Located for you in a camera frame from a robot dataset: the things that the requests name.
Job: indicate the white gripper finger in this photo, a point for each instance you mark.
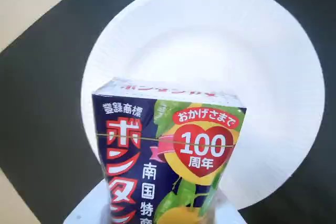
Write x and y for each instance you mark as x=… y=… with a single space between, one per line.
x=228 y=211
x=86 y=208

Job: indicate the navy Japanese candy box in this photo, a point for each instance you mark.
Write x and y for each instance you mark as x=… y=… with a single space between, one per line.
x=162 y=155

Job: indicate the dark grey textured mat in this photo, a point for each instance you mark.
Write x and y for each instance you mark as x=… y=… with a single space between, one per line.
x=47 y=77

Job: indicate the white round paper plate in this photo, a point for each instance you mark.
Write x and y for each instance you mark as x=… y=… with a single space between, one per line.
x=204 y=45

